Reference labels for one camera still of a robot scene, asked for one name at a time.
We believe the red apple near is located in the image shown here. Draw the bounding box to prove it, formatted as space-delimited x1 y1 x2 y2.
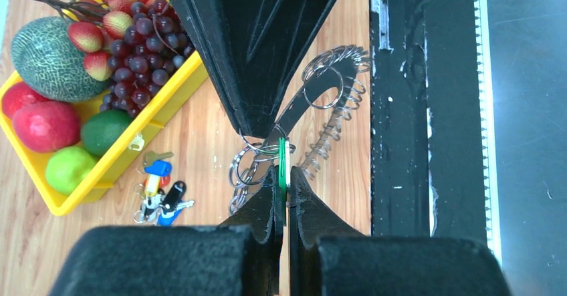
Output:
12 101 82 153

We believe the purple grape bunch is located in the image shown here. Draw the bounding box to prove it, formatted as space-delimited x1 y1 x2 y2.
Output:
99 0 195 118

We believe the light green apple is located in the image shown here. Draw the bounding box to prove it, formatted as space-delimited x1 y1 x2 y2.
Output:
45 146 98 195

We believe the keyring chain with green tag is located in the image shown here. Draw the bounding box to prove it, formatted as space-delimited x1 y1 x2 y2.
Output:
227 44 372 217

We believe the red apple far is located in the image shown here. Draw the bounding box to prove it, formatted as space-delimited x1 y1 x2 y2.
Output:
1 82 49 119

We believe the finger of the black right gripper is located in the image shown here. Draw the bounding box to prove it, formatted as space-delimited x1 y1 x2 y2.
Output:
208 0 336 138
170 0 253 136

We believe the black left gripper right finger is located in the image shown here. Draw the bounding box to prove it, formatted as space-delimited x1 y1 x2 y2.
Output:
288 166 361 295

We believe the dark green lime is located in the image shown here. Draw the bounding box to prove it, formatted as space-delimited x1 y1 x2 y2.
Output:
80 110 133 157

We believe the red apple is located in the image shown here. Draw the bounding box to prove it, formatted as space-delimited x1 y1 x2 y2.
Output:
12 101 82 153
1 82 49 119

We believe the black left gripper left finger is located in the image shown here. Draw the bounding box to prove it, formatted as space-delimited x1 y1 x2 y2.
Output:
221 166 283 295

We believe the yellow plastic tray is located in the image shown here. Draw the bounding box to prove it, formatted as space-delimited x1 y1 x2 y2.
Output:
0 0 209 217

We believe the green netted melon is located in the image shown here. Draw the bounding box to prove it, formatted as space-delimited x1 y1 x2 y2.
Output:
10 16 108 102

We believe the pile of tagged keys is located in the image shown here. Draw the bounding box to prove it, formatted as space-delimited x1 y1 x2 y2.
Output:
134 151 195 227

